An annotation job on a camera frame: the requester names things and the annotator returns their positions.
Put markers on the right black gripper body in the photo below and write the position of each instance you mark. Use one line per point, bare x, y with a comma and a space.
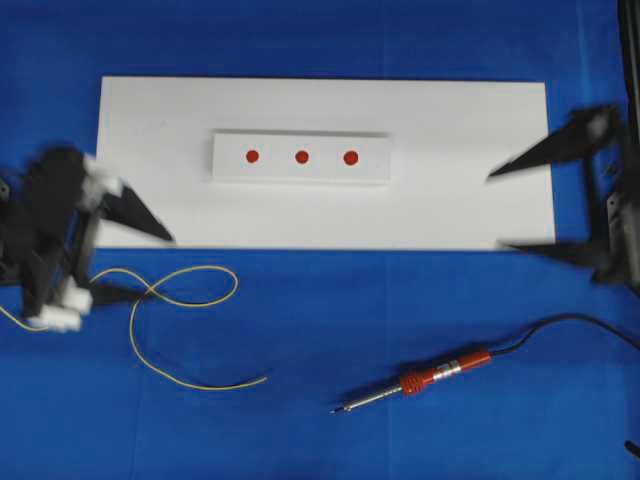
613, 247

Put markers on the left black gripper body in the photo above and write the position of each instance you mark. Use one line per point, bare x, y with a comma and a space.
48, 231

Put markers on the large white base board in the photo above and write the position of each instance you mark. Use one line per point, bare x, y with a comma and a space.
447, 136

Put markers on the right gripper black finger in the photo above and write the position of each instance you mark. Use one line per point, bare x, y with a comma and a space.
587, 132
584, 254

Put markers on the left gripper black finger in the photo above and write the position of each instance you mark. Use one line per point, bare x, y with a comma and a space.
129, 210
106, 294

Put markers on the small white raised plate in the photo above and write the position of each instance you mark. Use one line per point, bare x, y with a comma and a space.
287, 157

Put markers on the black frame post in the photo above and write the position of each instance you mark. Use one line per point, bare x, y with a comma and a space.
628, 20

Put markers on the red handled soldering iron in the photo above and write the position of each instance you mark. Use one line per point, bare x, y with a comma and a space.
415, 382

